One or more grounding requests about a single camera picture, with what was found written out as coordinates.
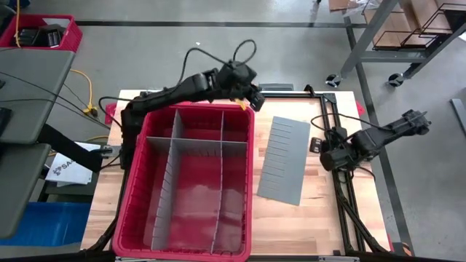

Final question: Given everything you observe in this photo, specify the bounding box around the large red plastic bin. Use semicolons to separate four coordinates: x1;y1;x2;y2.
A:
111;103;256;262

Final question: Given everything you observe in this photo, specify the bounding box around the black caster wheel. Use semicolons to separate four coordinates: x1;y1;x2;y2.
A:
387;72;406;88
325;74;344;89

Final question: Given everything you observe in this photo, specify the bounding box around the grey metal cart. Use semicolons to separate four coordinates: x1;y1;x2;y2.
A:
340;0;466;80

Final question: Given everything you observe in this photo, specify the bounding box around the small cardboard box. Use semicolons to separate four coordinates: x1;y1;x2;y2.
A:
328;0;362;12

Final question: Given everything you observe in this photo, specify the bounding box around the grey metal bar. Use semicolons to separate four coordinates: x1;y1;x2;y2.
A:
450;98;466;138

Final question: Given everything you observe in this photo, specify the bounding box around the large cardboard box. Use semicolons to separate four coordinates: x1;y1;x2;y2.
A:
363;0;456;48

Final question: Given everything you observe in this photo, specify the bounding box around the black desk support bar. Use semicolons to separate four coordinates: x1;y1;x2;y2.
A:
38;122;105;174

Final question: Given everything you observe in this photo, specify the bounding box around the small red basket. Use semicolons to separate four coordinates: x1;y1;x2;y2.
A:
0;13;84;54

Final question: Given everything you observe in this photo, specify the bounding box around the white paper with logo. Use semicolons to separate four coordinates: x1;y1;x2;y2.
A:
45;141;101;186

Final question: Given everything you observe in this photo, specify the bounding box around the white paper sheet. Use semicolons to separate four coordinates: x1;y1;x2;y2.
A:
42;17;71;29

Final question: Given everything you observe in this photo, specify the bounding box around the black floor stand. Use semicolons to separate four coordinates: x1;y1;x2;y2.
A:
36;178;99;205

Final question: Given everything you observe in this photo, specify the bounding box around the black device in basket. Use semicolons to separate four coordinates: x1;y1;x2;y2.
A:
18;23;67;48

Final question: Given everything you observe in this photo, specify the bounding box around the grey desk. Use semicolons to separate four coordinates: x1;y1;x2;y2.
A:
0;47;76;239

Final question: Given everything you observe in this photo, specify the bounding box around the blue plastic bin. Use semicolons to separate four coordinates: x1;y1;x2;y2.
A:
0;202;92;247

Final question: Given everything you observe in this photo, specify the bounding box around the black device on desk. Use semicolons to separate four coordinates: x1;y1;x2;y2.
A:
0;106;13;138

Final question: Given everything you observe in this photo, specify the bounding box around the grey mount plate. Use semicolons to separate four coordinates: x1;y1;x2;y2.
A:
260;83;295;92

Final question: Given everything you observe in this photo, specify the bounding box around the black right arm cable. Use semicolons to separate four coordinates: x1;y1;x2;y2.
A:
309;112;394;146

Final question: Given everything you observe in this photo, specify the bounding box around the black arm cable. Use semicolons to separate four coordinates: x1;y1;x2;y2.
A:
309;112;394;146
98;39;258;128

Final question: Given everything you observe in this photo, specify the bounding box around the black aluminium frame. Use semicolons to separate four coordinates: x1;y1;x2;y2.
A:
85;84;393;255

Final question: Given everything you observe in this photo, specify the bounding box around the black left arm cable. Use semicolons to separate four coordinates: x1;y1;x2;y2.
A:
98;39;258;128

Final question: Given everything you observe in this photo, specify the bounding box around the silver metal bracket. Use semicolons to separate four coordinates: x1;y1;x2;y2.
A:
318;255;360;262

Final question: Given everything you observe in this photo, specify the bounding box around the yellow cable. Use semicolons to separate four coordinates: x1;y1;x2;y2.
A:
13;0;23;48
70;68;98;117

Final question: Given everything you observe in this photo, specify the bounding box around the thin black desk cable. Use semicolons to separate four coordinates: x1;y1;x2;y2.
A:
0;71;112;130

